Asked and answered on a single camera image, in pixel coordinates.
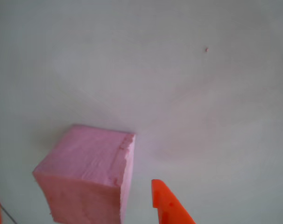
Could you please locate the pink foam cube block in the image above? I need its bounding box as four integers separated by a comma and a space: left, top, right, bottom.
32, 124, 136, 224

